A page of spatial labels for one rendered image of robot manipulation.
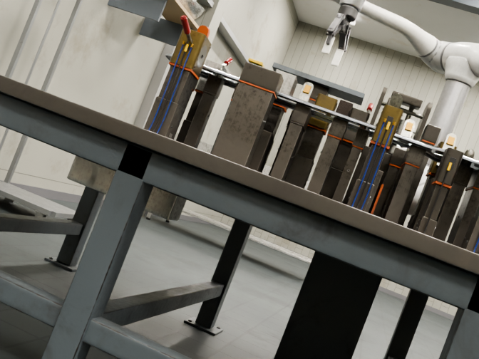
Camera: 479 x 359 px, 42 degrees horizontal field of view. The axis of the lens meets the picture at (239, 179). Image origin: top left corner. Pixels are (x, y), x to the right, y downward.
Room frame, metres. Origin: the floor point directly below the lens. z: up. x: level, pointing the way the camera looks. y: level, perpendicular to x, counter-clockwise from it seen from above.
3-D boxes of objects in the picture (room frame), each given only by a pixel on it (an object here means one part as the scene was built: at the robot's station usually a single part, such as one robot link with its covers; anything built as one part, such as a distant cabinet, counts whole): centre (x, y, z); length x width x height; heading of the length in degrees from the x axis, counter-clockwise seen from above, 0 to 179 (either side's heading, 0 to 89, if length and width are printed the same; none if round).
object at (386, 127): (1.84, -0.35, 0.87); 0.12 x 0.07 x 0.35; 171
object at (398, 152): (2.13, -0.48, 0.85); 0.04 x 0.03 x 0.29; 81
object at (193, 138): (2.12, 0.20, 0.84); 0.05 x 0.05 x 0.29; 81
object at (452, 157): (1.81, -0.56, 0.84); 0.10 x 0.05 x 0.29; 171
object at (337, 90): (2.40, -0.15, 1.16); 0.37 x 0.14 x 0.02; 81
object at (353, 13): (2.40, -0.16, 1.43); 0.08 x 0.07 x 0.09; 154
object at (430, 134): (2.21, -0.58, 0.91); 0.07 x 0.05 x 0.42; 171
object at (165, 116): (1.93, 0.29, 0.88); 0.14 x 0.09 x 0.36; 171
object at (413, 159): (2.01, -0.50, 0.84); 0.12 x 0.05 x 0.29; 171
